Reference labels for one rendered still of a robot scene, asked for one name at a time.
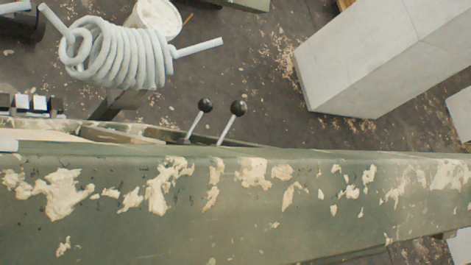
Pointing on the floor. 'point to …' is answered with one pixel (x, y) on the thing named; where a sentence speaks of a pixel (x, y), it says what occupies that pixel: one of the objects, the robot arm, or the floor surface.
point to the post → (103, 114)
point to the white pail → (156, 18)
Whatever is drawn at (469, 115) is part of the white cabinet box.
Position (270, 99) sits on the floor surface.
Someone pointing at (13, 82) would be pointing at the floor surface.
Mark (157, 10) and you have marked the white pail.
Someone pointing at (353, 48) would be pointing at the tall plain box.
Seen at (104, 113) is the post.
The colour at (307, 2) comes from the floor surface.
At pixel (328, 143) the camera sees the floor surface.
